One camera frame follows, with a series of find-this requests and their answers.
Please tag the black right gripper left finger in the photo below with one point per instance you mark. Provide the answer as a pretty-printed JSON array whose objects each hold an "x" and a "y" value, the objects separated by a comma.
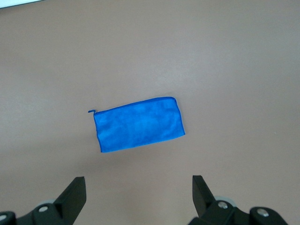
[{"x": 68, "y": 204}]

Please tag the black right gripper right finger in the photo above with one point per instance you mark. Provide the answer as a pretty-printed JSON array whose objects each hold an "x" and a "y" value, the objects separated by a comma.
[{"x": 206, "y": 206}]

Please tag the blue microfiber towel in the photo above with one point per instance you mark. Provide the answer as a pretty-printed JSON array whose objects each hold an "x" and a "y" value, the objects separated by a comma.
[{"x": 140, "y": 124}]

